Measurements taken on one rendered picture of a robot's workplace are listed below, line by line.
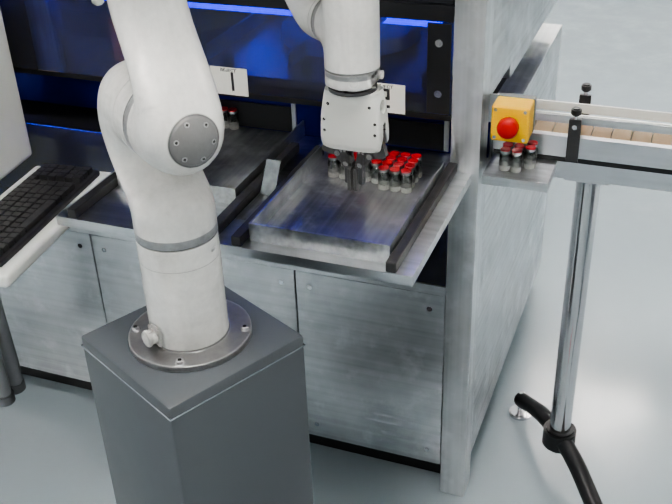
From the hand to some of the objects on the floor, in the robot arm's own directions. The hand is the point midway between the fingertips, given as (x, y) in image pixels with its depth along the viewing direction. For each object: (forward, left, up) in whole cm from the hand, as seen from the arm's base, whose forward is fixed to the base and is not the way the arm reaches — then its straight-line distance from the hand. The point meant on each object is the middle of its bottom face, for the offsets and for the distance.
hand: (355, 176), depth 151 cm
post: (+41, +11, -104) cm, 112 cm away
